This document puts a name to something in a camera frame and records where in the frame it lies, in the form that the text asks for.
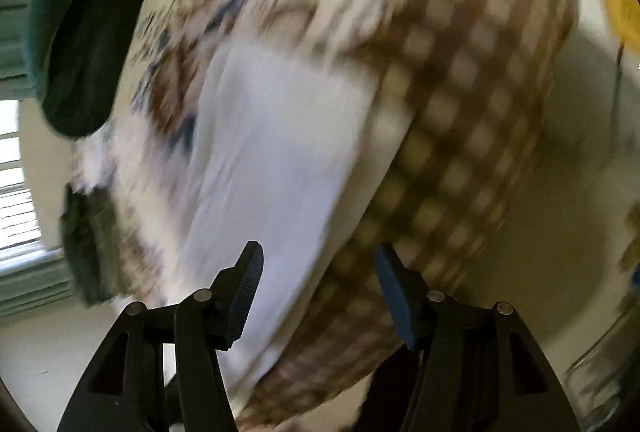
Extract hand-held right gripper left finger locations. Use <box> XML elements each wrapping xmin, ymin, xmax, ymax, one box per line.
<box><xmin>57</xmin><ymin>241</ymin><xmax>264</xmax><ymax>432</ymax></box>

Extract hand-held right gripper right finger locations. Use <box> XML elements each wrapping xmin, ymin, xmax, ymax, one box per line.
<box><xmin>372</xmin><ymin>243</ymin><xmax>583</xmax><ymax>432</ymax></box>

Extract white pants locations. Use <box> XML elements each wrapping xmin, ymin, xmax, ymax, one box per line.
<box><xmin>165</xmin><ymin>36</ymin><xmax>416</xmax><ymax>393</ymax></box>

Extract dark cloth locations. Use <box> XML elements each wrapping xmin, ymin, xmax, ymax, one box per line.
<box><xmin>57</xmin><ymin>182</ymin><xmax>131</xmax><ymax>307</ymax></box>

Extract clear plastic container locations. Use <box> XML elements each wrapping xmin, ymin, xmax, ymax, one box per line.
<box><xmin>565</xmin><ymin>262</ymin><xmax>640</xmax><ymax>428</ymax></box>

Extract floral checked bedspread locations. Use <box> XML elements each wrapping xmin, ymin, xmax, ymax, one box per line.
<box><xmin>65</xmin><ymin>0</ymin><xmax>576</xmax><ymax>432</ymax></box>

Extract dark green quilt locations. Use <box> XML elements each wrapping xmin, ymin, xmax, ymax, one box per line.
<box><xmin>25</xmin><ymin>0</ymin><xmax>166</xmax><ymax>137</ymax></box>

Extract window with white frame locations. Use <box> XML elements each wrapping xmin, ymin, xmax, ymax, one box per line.
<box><xmin>0</xmin><ymin>99</ymin><xmax>56</xmax><ymax>263</ymax></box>

